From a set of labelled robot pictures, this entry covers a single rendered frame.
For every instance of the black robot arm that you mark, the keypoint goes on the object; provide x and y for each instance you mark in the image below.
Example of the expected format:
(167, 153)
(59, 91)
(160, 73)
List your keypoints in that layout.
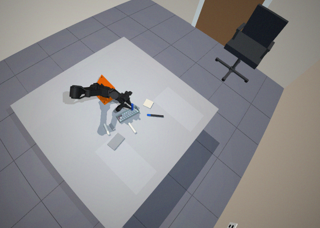
(96, 90)

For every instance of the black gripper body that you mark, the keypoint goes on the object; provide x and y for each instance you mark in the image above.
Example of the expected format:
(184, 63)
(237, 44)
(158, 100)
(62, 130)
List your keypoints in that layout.
(122, 103)

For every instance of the keyboard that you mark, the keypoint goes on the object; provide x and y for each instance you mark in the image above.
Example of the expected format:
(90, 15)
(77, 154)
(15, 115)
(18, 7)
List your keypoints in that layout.
(127, 114)

